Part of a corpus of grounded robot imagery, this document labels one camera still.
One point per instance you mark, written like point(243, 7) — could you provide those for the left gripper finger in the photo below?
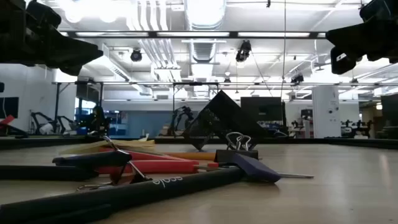
point(71, 71)
point(74, 54)

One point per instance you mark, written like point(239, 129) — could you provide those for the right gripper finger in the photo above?
point(342, 63)
point(357, 39)

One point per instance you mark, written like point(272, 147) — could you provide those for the plain black pen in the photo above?
point(93, 158)
point(46, 172)

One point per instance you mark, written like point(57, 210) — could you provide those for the yellow sticky note pad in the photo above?
point(130, 144)

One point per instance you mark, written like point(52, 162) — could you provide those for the black binder clip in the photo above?
point(119, 175)
point(236, 155)

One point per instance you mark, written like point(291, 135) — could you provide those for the black mesh desk organizer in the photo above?
point(224, 115)

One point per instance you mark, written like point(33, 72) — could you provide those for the black pen with scale print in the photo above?
point(124, 193)

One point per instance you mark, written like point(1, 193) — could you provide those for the purple eraser block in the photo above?
point(255, 168)

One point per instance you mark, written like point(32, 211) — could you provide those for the orange wooden pencil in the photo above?
point(192, 156)

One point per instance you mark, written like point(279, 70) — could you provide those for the background black robot arm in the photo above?
point(40, 119)
point(63, 124)
point(183, 113)

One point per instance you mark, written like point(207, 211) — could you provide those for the white pillar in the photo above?
point(326, 112)

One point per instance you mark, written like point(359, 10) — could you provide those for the person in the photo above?
point(98, 119)

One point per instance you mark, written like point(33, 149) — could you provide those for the round black ceiling fixture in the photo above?
point(136, 55)

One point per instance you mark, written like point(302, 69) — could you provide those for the background robot station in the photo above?
point(357, 126)

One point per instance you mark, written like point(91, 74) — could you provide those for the dark background cabinet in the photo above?
point(390, 115)

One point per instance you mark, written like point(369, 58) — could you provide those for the red background object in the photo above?
point(7, 120)

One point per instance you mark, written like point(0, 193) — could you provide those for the black background monitor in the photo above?
point(269, 109)

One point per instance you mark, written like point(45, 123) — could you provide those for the small hanging black camera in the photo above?
point(297, 77)

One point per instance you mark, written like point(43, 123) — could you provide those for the black wall screen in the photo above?
point(8, 107)

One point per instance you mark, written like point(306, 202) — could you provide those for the black table rig frame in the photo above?
point(342, 142)

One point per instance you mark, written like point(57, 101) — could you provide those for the black background gantry frame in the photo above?
point(196, 83)

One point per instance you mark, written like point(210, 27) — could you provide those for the silver ventilation duct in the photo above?
point(205, 12)

